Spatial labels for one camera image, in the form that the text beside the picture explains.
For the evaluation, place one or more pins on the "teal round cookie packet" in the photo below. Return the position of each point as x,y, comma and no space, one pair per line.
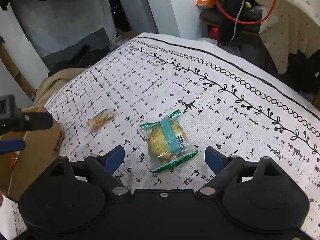
168,144

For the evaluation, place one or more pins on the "white mini fridge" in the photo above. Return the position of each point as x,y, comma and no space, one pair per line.
139,16

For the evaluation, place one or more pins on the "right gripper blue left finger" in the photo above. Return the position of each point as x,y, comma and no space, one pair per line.
102,169

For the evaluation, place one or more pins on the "brown cardboard box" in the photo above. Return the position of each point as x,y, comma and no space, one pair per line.
20,169

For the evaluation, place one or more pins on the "black plush toy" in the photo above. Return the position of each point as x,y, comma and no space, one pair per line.
242,10

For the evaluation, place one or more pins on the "floral cream cloth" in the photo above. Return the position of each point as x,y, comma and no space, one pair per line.
292,26

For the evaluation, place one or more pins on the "small peanut brittle packet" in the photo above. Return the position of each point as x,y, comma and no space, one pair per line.
98,121

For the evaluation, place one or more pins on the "white black-patterned tablecloth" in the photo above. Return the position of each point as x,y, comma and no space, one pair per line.
226,103

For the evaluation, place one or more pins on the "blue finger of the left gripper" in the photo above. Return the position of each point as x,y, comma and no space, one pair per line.
13,145

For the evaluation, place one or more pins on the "dark clothes pile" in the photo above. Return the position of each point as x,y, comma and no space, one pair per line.
84,58

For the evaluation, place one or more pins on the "tan blanket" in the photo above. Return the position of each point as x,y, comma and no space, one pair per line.
50,85

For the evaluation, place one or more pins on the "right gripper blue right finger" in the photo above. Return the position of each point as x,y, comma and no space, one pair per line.
226,169

